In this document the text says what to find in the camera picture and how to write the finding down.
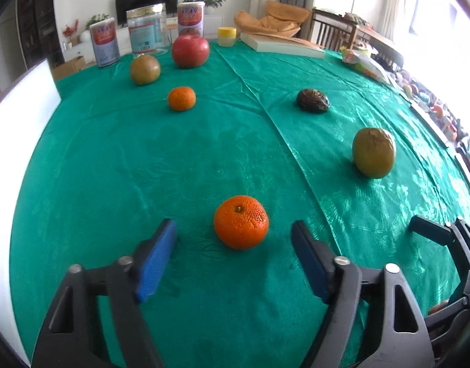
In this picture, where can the crinkled snack bag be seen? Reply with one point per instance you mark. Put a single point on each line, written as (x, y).
(367, 65)

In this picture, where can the white cardboard box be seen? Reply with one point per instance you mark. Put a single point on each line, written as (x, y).
(20, 199)

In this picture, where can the white round vase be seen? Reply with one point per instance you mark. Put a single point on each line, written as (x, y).
(85, 36)

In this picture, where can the greenish wrinkled pear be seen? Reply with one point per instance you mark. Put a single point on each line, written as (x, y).
(374, 152)

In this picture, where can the clear plastic jar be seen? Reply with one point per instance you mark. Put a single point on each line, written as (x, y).
(147, 28)

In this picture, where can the red flower arrangement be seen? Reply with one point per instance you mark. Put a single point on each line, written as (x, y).
(69, 30)

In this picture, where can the brown cardboard box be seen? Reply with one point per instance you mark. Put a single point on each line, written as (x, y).
(68, 67)

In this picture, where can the white television console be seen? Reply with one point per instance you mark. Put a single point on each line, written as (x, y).
(122, 38)

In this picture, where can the dark display cabinet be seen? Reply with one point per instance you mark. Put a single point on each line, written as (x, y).
(39, 15)

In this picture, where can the orange cushioned chair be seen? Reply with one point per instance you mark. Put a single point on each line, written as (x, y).
(273, 17)

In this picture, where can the red apple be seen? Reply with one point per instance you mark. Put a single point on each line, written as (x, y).
(190, 51)

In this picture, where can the green tablecloth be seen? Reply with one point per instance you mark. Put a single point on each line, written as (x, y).
(219, 153)

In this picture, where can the red label tin can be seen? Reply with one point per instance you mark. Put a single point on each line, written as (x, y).
(104, 44)
(190, 18)

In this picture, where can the white sheer curtain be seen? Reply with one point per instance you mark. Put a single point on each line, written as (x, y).
(401, 4)

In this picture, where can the orange tangerine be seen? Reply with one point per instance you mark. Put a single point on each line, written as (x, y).
(240, 222)
(181, 98)

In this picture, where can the flat white book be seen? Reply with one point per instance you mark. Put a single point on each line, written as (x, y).
(281, 44)

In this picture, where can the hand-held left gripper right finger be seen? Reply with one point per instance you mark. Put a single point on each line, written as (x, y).
(311, 260)

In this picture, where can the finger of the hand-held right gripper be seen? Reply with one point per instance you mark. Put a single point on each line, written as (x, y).
(430, 232)
(455, 314)

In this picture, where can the bushy green potted plant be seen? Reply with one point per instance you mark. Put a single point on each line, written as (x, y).
(97, 21)

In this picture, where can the brown round pear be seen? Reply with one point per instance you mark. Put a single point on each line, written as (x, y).
(145, 69)

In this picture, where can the wooden chair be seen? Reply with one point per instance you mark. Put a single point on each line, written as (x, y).
(384, 51)
(330, 27)

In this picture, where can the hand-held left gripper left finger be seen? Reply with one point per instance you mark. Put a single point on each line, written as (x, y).
(156, 260)

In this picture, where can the small yellow lid jar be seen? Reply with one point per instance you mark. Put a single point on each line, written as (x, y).
(227, 36)

